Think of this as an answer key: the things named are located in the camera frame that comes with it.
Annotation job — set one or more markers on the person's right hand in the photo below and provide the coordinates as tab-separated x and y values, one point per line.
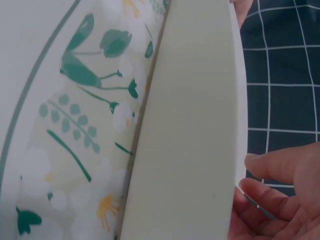
308	190

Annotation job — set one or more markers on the person's left hand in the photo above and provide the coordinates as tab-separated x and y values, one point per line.
242	10

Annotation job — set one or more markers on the person's left fingers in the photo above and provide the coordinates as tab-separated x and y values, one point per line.
241	16

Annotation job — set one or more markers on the person's right thumb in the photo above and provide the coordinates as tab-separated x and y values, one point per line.
273	162

